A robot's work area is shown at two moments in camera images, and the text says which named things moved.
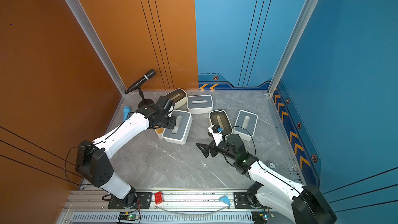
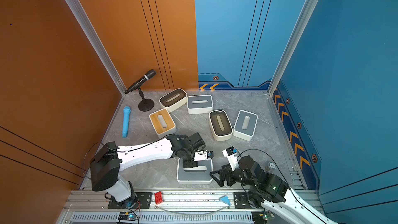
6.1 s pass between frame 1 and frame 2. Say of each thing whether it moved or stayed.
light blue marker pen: stayed
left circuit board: stayed
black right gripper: moved
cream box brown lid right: stayed
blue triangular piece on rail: stayed
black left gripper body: moved
